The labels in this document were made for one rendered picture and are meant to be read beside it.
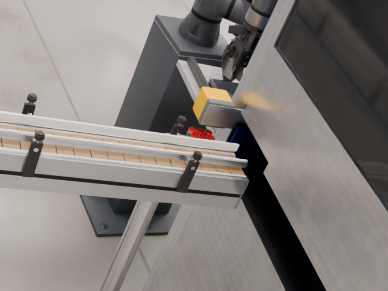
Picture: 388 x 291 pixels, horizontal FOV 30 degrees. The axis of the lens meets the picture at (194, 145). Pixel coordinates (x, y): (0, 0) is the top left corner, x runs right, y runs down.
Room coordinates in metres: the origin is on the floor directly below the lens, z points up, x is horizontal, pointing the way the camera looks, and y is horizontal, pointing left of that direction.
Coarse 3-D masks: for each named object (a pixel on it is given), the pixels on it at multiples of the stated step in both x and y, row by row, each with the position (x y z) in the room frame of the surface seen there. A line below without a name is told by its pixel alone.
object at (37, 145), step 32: (32, 96) 1.29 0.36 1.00; (0, 128) 1.18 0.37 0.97; (32, 128) 1.28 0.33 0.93; (64, 128) 1.30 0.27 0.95; (96, 128) 1.34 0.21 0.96; (0, 160) 1.16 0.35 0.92; (32, 160) 1.18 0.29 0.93; (64, 160) 1.22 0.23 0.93; (96, 160) 1.27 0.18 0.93; (128, 160) 1.33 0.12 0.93; (160, 160) 1.38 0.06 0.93; (192, 160) 1.36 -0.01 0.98; (224, 160) 1.44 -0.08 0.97; (64, 192) 1.24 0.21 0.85; (96, 192) 1.27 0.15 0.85; (128, 192) 1.31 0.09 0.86; (160, 192) 1.35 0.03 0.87; (192, 192) 1.39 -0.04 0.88; (224, 192) 1.43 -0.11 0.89
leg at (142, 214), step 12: (144, 204) 1.38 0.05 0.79; (156, 204) 1.40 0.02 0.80; (132, 216) 1.39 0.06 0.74; (144, 216) 1.38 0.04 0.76; (132, 228) 1.38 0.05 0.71; (144, 228) 1.39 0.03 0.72; (120, 240) 1.40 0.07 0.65; (132, 240) 1.38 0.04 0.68; (120, 252) 1.38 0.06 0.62; (132, 252) 1.39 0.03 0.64; (120, 264) 1.38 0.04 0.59; (108, 276) 1.39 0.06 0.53; (120, 276) 1.39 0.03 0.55; (108, 288) 1.38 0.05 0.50
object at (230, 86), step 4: (212, 80) 1.90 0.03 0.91; (216, 80) 1.92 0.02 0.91; (220, 80) 1.92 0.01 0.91; (224, 80) 1.93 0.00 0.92; (208, 84) 1.90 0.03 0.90; (212, 84) 1.89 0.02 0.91; (216, 84) 1.92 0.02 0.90; (220, 84) 1.93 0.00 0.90; (224, 84) 1.93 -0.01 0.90; (228, 84) 1.94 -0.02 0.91; (232, 84) 1.94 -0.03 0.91; (236, 84) 1.95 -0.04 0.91; (220, 88) 1.93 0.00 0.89; (224, 88) 1.93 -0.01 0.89; (228, 88) 1.94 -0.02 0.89; (232, 88) 1.95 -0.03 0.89; (236, 88) 1.95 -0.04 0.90; (228, 92) 1.94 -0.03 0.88; (232, 92) 1.95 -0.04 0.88; (232, 96) 1.92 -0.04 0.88
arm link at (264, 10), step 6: (258, 0) 1.90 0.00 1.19; (264, 0) 1.89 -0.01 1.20; (270, 0) 1.89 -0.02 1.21; (276, 0) 1.90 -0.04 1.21; (252, 6) 1.91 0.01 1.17; (258, 6) 1.89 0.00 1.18; (264, 6) 1.89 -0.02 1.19; (270, 6) 1.89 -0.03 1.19; (258, 12) 1.89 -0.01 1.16; (264, 12) 1.89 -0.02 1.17; (270, 12) 1.90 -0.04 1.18
